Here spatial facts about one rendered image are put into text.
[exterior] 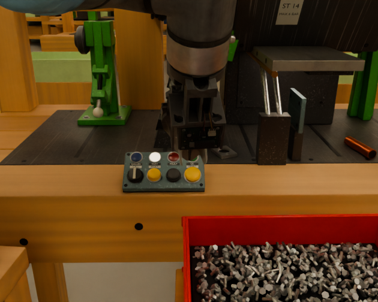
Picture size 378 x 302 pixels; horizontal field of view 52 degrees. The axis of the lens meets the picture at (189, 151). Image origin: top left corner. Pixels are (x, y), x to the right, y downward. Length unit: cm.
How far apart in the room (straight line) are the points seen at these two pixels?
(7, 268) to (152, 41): 80
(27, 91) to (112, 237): 73
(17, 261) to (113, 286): 124
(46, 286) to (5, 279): 105
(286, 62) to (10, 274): 56
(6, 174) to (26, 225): 13
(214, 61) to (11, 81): 99
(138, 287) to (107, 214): 116
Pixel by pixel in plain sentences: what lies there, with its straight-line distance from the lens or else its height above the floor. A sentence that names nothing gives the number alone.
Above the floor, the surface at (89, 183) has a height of 90.
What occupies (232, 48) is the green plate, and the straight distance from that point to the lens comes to 87.
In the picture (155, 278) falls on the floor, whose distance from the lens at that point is 191.
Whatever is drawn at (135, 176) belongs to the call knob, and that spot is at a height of 93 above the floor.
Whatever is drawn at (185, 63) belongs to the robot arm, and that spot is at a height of 116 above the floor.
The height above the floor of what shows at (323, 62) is 113.
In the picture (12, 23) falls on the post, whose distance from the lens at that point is 132.
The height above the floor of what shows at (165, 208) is 87.
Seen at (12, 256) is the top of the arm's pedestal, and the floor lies 85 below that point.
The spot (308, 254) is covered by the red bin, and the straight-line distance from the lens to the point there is 60.
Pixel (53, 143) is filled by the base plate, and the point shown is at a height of 90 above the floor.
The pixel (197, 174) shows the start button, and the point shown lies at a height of 93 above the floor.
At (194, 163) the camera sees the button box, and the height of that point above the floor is 94.
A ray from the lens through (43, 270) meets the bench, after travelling 167.
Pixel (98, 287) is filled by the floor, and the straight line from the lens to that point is 191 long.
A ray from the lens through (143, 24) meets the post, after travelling 123.
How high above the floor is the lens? 124
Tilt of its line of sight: 22 degrees down
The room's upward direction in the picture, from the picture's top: straight up
